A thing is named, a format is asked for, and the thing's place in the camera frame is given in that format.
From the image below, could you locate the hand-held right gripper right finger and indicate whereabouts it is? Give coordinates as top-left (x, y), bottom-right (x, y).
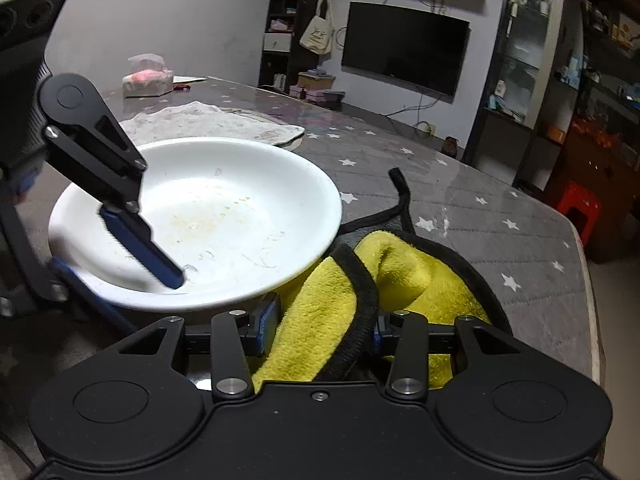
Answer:
top-left (372, 310), bottom-right (527, 403)

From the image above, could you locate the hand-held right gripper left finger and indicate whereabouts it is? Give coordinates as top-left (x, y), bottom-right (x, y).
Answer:
top-left (111, 292), bottom-right (282, 402)

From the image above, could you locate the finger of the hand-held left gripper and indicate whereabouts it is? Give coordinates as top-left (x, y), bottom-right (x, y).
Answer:
top-left (0, 202), bottom-right (141, 336)
top-left (44, 115), bottom-right (186, 290)

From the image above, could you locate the yellow black-edged microfiber cloth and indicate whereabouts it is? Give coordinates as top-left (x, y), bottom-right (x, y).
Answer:
top-left (250, 167), bottom-right (513, 392)

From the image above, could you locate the white bowl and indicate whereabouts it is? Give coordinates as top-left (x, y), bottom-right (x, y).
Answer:
top-left (48, 136), bottom-right (344, 312)

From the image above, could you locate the tissue pack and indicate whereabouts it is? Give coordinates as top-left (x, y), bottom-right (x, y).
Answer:
top-left (122, 53), bottom-right (174, 98)

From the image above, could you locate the grey star-print table cover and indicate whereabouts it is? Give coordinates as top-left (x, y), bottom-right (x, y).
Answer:
top-left (0, 77), bottom-right (601, 391)

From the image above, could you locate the white patterned towel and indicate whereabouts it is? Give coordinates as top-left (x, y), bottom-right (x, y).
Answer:
top-left (118, 101), bottom-right (306, 148)

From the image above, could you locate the dark low television bench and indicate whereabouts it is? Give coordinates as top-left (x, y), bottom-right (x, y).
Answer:
top-left (340, 102), bottom-right (467, 161)

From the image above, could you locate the stack of pink boxes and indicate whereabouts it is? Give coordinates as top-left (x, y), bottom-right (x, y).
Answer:
top-left (290, 71), bottom-right (346, 106)

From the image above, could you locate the red plastic stool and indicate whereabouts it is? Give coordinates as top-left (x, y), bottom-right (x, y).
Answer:
top-left (555, 182), bottom-right (603, 246)

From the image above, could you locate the dark open shelf unit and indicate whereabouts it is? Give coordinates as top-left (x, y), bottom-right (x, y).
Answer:
top-left (258, 0), bottom-right (321, 92)

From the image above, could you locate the brown wooden cabinet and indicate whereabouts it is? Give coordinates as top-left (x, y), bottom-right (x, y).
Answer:
top-left (542, 0), bottom-right (640, 263)

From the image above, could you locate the beige tote bag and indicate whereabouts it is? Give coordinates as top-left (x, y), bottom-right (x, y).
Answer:
top-left (299, 0), bottom-right (335, 56)

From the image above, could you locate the black television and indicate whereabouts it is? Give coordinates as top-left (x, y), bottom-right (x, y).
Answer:
top-left (341, 1), bottom-right (471, 98)

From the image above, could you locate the bag of oranges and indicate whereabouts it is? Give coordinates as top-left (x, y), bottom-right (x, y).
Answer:
top-left (572, 117), bottom-right (622, 150)

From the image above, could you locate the glass display cabinet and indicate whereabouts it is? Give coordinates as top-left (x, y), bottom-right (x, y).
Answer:
top-left (462, 0), bottom-right (583, 186)

